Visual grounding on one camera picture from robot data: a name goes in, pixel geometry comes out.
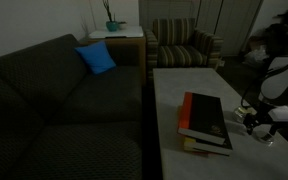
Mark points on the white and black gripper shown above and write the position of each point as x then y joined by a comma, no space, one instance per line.
253,120

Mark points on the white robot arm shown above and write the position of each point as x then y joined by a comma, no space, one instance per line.
273,97

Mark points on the small silver jar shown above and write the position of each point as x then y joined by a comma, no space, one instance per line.
240,113

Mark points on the grey top coffee table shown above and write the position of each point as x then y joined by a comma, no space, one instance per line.
250,159

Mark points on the black book with orange spine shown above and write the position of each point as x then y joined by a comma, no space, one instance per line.
201,117

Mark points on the lower stacked book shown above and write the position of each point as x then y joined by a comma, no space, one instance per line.
194,144

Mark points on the white plastic bag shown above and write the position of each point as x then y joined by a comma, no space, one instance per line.
256,57

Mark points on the dark clutter pile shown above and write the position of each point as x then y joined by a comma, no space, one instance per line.
276,37

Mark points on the striped armchair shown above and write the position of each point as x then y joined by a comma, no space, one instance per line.
176,43

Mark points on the wooden side table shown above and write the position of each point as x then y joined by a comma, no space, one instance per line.
126,51

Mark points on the small white plant pot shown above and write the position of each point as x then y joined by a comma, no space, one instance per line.
122,25

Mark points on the blue throw pillow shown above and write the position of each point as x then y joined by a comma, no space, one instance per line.
96,57

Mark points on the teal plant pot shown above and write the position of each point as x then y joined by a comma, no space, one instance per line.
112,26

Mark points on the dark grey fabric sofa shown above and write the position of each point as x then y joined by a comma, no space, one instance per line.
60,121

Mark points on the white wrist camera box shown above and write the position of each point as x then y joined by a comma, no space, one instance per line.
279,114

